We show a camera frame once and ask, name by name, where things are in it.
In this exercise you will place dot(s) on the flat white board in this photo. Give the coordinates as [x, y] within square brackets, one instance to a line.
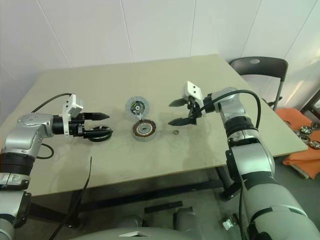
[301, 172]

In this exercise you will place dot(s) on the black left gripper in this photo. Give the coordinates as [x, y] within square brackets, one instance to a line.
[76, 127]

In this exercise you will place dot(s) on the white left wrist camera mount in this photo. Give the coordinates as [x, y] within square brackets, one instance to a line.
[71, 103]

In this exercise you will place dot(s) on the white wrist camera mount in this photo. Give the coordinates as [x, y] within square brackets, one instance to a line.
[193, 90]
[71, 103]

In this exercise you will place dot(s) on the black spoked rotor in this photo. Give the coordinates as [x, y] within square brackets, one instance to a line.
[100, 139]

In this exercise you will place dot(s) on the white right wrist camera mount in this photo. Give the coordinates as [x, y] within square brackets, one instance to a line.
[193, 90]

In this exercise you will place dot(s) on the black metal table frame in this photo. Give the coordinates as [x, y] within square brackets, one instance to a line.
[140, 193]

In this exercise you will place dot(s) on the black flat floor strip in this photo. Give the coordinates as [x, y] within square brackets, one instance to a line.
[163, 207]

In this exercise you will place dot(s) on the round grey motor lid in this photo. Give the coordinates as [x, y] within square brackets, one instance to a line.
[137, 106]

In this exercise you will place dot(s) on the black folding chair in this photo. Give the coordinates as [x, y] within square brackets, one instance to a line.
[260, 68]

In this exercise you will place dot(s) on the silver motor housing copper windings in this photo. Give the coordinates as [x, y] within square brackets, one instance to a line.
[144, 136]

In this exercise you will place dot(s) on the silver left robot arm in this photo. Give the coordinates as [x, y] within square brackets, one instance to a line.
[22, 135]

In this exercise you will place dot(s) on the chrome toy wheel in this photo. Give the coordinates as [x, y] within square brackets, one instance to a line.
[315, 145]
[305, 130]
[316, 127]

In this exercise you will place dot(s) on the black metal shelf frame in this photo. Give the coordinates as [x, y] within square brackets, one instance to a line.
[310, 100]

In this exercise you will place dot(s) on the small white floor object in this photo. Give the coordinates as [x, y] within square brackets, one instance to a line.
[228, 221]

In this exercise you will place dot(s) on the grey rounded robot leg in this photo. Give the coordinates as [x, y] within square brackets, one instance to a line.
[131, 221]
[184, 215]

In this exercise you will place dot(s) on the grey robot torso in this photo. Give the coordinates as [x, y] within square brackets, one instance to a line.
[162, 232]

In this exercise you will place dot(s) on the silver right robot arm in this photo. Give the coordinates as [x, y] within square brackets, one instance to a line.
[252, 160]

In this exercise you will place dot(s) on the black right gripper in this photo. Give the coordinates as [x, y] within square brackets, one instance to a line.
[193, 113]

